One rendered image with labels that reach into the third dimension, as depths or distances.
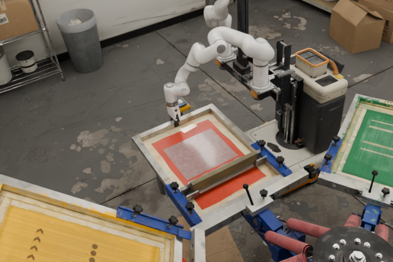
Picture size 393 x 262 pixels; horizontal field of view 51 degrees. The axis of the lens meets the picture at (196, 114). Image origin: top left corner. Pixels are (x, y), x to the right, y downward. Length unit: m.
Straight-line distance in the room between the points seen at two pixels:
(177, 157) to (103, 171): 1.52
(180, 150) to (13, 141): 2.44
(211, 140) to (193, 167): 0.25
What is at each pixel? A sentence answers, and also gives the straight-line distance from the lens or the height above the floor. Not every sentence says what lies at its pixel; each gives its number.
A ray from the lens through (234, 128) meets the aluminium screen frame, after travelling 2.56.
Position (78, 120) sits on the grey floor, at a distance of 4.54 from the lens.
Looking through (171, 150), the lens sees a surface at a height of 0.96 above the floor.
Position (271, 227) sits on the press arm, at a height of 1.04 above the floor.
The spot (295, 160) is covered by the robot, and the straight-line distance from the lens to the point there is 3.38.
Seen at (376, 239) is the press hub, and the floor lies 1.31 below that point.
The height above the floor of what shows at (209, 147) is 0.96.
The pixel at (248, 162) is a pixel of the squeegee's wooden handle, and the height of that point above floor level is 1.02.
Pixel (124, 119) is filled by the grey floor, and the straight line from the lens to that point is 4.38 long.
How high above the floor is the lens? 2.64
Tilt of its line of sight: 38 degrees down
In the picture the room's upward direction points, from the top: 6 degrees counter-clockwise
